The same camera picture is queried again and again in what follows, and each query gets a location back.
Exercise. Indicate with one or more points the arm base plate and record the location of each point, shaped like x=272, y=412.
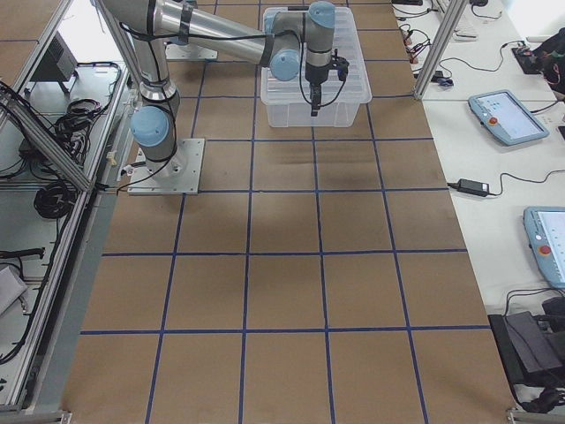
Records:
x=181, y=175

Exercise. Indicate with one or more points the clear plastic box lid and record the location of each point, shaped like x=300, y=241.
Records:
x=321, y=26

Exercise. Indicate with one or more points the black power adapter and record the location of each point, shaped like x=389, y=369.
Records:
x=472, y=187

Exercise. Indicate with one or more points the aluminium frame post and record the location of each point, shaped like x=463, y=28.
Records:
x=439, y=44

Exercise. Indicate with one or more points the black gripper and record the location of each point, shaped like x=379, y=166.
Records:
x=316, y=74

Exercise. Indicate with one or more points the teach pendant tablet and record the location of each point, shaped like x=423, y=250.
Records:
x=506, y=118
x=544, y=227

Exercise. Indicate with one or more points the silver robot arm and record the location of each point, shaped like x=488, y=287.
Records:
x=150, y=24

